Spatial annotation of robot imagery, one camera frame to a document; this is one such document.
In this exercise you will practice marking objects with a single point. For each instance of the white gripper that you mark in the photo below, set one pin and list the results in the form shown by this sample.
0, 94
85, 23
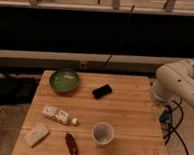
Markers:
157, 108

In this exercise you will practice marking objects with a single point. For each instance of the black eraser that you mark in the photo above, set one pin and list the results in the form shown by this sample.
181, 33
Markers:
102, 91

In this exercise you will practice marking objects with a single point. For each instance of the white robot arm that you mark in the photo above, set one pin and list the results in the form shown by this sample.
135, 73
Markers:
176, 78

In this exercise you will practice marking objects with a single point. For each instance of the green ceramic bowl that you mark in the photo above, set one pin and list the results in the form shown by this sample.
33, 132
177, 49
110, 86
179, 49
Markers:
64, 80

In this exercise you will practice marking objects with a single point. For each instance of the blue box beside table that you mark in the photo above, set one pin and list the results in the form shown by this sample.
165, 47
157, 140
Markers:
165, 119

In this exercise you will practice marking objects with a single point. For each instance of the red chili pepper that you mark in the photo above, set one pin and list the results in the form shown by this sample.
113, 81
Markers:
72, 146

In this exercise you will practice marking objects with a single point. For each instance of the pale sponge block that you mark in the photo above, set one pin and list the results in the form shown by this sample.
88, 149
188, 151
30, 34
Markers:
36, 134

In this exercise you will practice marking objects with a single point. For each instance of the white wall outlet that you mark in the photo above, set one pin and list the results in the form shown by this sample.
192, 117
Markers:
83, 65

